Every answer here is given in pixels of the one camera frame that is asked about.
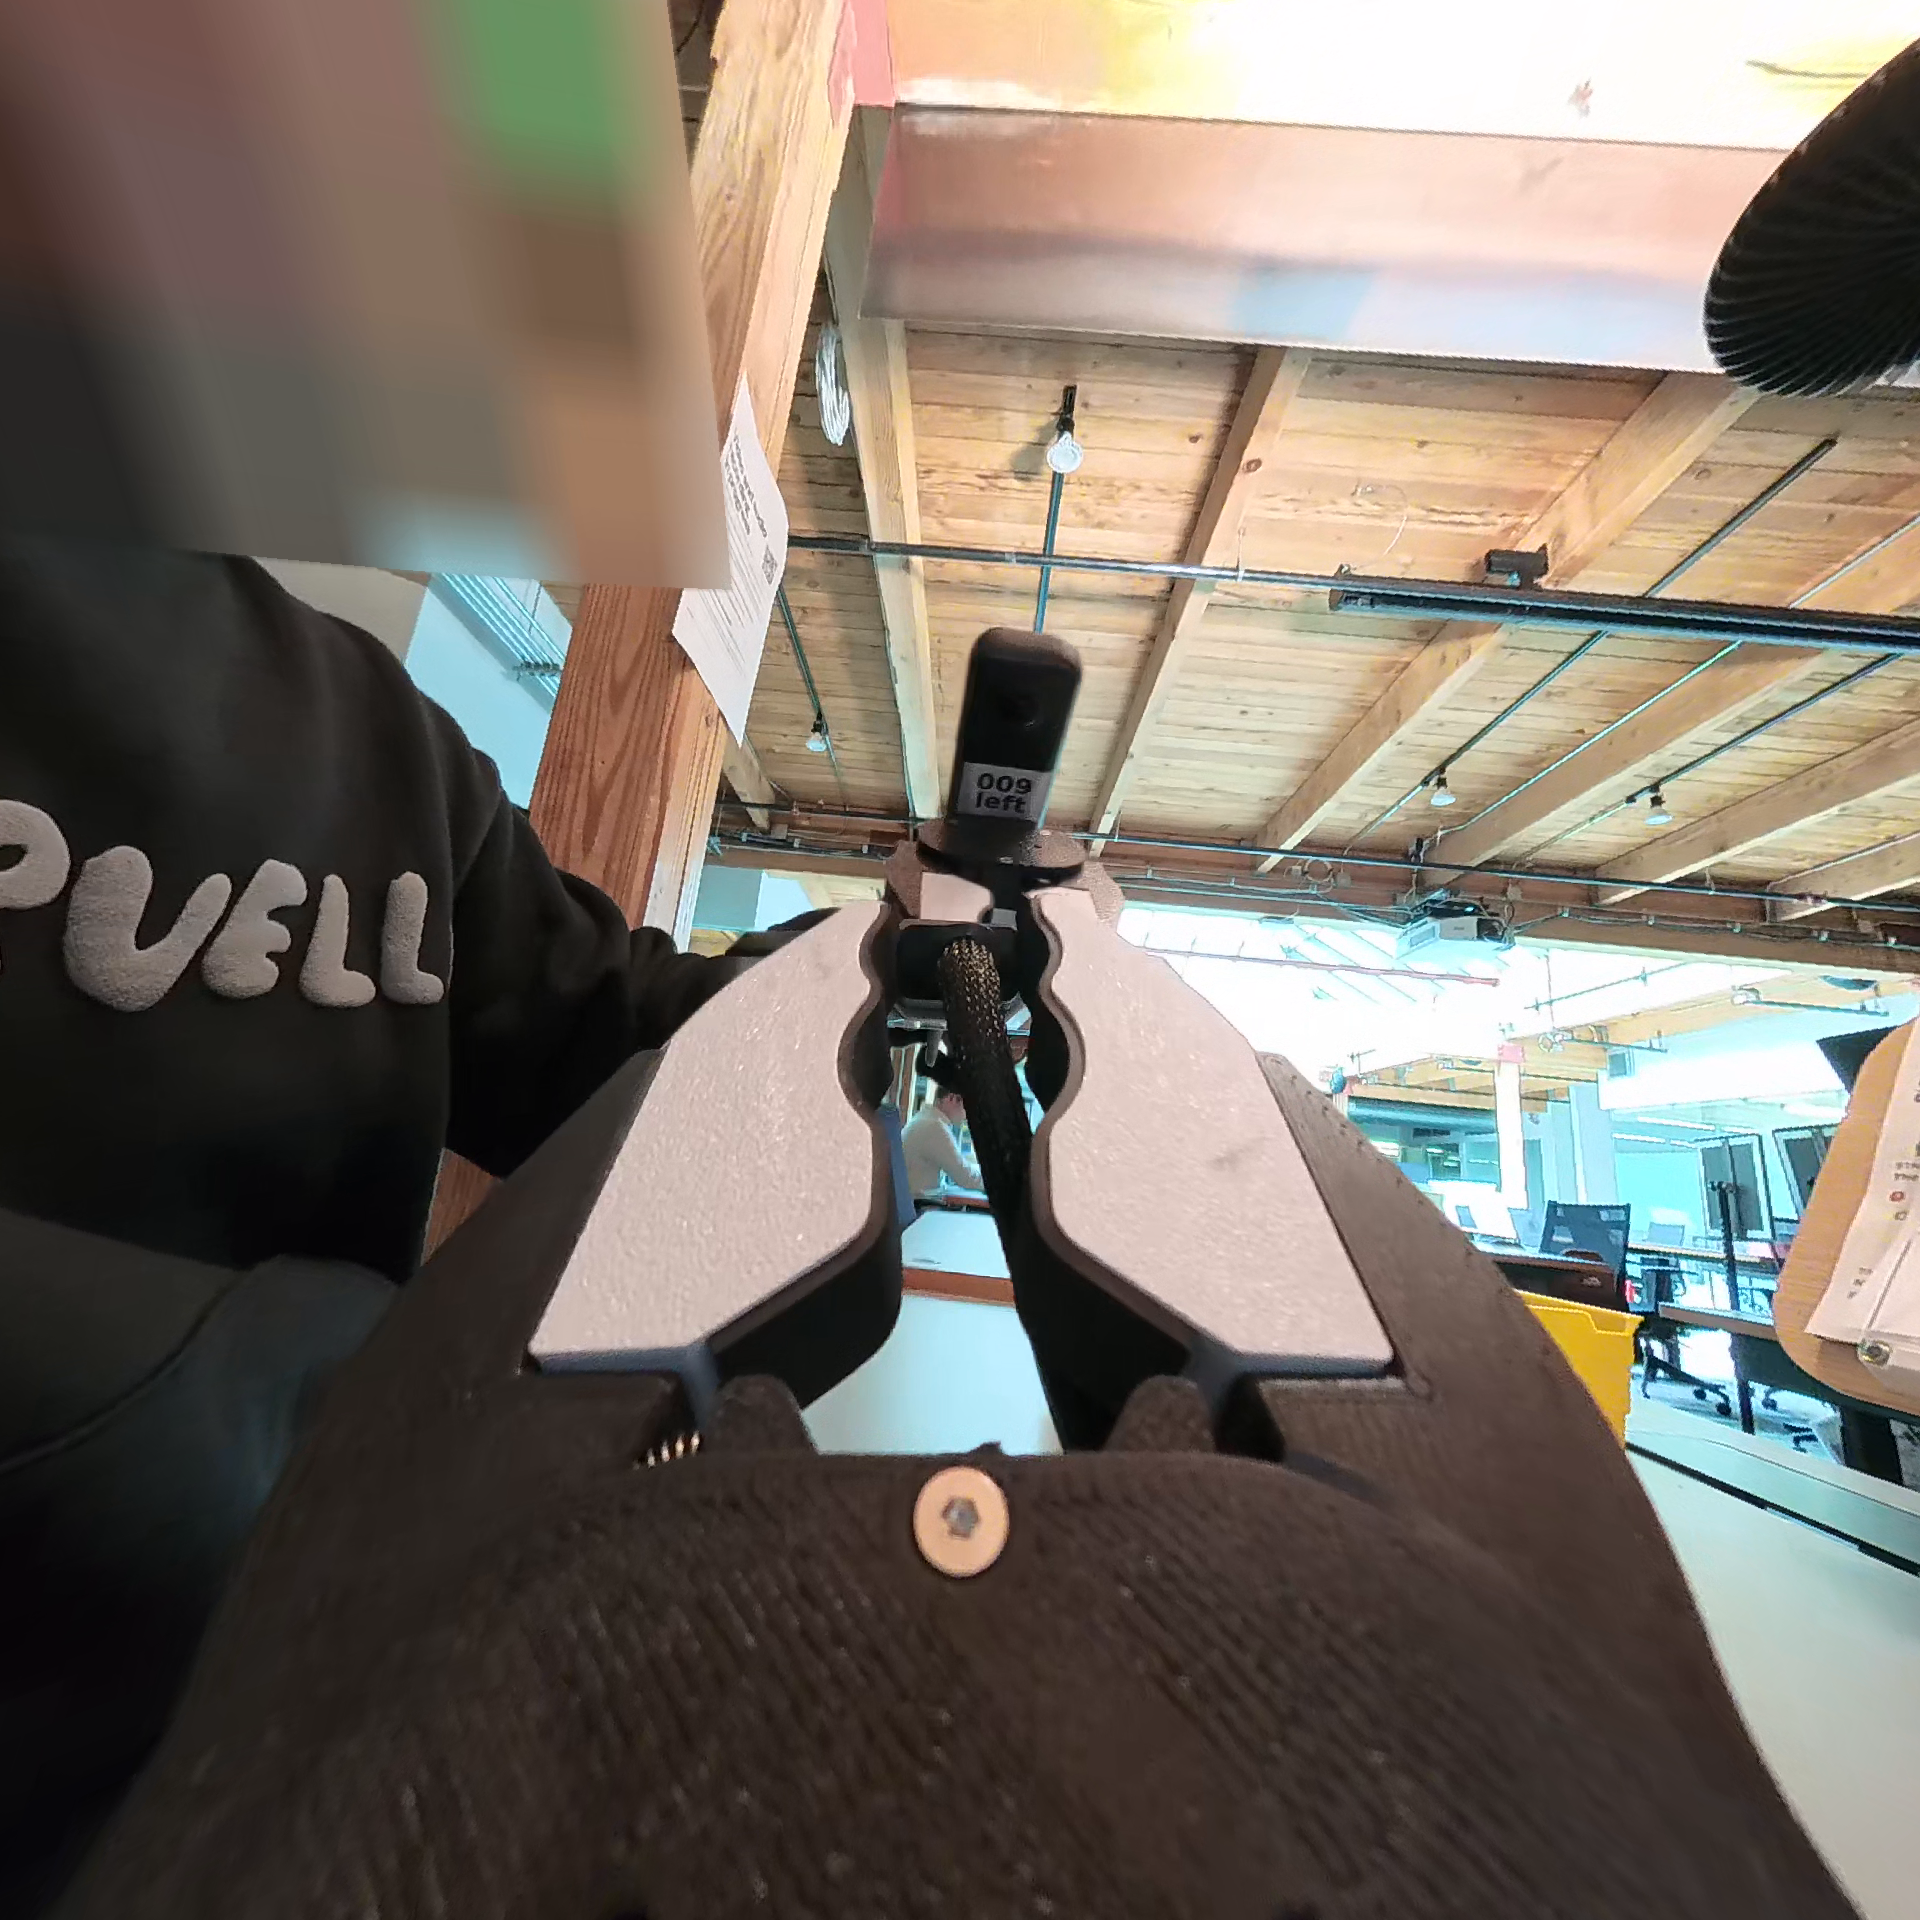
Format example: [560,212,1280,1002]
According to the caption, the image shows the ceiling projector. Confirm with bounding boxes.
[1393,898,1510,964]

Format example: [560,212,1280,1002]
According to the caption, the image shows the person's left forearm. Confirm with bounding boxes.
[450,909,843,1173]

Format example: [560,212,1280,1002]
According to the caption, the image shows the wooden document board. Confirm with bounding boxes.
[1768,1020,1920,1413]

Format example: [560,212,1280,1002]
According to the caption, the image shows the black office chair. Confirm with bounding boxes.
[1540,1200,1631,1309]

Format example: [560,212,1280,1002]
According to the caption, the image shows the person's black hoodie torso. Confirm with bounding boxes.
[0,538,602,1920]

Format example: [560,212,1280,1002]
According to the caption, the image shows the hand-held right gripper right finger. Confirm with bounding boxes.
[1026,896,1396,1451]

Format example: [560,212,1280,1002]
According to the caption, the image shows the black ribbed lamp shade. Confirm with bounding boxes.
[1703,37,1920,401]

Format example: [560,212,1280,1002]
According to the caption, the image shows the wooden pillar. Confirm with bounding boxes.
[426,0,902,1248]

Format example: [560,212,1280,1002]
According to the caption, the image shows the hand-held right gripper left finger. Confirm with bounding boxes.
[527,891,906,1413]

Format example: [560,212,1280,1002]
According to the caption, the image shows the white paper notice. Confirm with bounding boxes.
[672,376,789,743]

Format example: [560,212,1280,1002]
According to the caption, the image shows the yellow plastic bin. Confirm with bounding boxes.
[1517,1288,1643,1451]

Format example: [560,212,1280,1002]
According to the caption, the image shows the black braided pigtail cable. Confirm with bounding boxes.
[931,936,1120,1451]

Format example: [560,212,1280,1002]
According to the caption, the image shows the black ceiling track rail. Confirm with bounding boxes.
[1328,547,1920,652]

